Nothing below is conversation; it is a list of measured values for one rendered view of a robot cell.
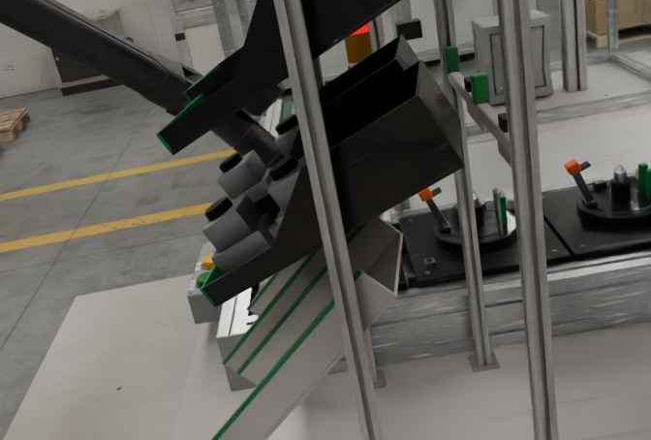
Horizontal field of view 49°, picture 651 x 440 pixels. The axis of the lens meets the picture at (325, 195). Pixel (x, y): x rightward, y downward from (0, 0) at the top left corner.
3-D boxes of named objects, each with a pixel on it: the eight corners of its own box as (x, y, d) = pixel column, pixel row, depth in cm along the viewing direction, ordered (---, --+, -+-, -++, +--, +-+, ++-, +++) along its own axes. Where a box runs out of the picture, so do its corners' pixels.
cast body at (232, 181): (237, 224, 86) (202, 178, 84) (246, 208, 90) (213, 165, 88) (293, 191, 83) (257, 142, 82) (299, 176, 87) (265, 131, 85)
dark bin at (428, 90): (214, 308, 69) (167, 251, 67) (247, 246, 81) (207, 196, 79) (465, 167, 60) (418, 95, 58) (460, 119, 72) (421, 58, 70)
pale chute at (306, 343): (240, 468, 77) (206, 446, 76) (267, 389, 89) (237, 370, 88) (397, 297, 65) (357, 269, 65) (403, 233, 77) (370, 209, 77)
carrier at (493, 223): (418, 292, 111) (408, 220, 106) (399, 228, 133) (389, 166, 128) (573, 266, 110) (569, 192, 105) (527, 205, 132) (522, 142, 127)
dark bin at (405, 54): (230, 241, 83) (190, 192, 81) (255, 197, 95) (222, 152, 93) (435, 117, 74) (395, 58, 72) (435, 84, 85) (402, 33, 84)
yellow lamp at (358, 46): (349, 64, 125) (344, 37, 124) (347, 59, 130) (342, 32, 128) (376, 59, 125) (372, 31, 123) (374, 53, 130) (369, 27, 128)
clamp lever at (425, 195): (440, 230, 119) (418, 194, 116) (438, 224, 121) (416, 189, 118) (458, 219, 118) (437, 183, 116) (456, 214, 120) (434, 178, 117)
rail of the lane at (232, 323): (231, 392, 111) (214, 333, 107) (263, 184, 193) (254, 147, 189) (265, 386, 110) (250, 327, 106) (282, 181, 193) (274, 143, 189)
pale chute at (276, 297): (250, 382, 91) (221, 363, 90) (272, 324, 103) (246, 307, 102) (381, 229, 79) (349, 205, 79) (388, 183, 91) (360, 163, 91)
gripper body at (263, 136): (293, 140, 117) (258, 110, 115) (292, 159, 108) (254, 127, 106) (266, 167, 119) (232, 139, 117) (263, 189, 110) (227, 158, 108)
